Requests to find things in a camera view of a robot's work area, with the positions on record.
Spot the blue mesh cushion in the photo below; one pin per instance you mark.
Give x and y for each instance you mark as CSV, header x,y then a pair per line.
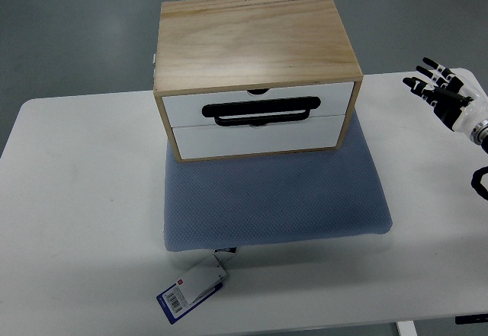
x,y
271,199

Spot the black drawer handle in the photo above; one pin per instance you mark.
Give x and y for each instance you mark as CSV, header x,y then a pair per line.
x,y
262,112

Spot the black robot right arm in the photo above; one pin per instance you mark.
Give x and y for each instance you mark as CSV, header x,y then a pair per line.
x,y
479,137

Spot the black table control panel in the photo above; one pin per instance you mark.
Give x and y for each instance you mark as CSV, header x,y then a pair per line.
x,y
471,319

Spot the wooden drawer cabinet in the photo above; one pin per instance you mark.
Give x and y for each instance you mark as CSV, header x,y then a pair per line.
x,y
209,46

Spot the white blue product tag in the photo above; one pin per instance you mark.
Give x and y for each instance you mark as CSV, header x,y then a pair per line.
x,y
192,288

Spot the white table leg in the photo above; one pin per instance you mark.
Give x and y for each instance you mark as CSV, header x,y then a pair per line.
x,y
406,328

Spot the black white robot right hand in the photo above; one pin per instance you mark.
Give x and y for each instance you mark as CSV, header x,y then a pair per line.
x,y
456,102

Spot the white drawer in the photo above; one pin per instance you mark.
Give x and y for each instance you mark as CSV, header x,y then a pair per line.
x,y
217,141
185,110

